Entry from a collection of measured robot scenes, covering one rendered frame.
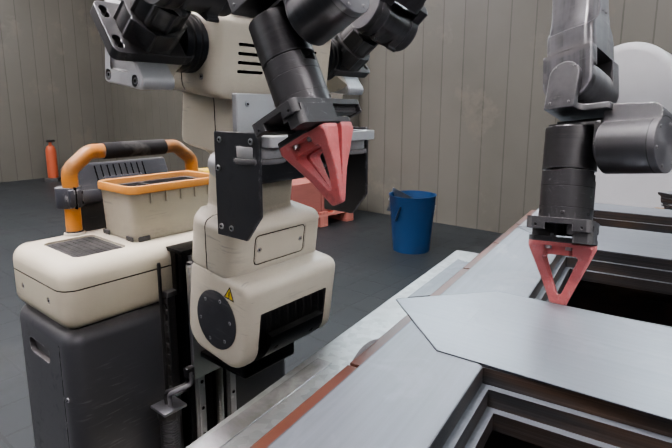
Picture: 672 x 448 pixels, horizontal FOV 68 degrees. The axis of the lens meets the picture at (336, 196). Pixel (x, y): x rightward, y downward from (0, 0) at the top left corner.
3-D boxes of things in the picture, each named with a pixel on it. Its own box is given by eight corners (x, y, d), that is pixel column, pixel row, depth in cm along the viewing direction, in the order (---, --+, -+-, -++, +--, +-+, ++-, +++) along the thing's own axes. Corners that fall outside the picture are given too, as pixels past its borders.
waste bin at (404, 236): (444, 249, 385) (446, 189, 376) (415, 259, 359) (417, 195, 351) (402, 239, 412) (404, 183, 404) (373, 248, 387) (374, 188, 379)
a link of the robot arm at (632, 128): (587, 91, 63) (550, 63, 58) (695, 76, 54) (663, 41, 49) (572, 183, 61) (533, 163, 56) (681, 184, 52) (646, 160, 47)
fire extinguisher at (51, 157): (59, 179, 751) (55, 139, 741) (67, 180, 735) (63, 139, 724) (40, 181, 732) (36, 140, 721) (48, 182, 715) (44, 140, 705)
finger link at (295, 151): (391, 187, 52) (360, 103, 53) (348, 195, 46) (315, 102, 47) (344, 207, 56) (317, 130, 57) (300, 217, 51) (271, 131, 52)
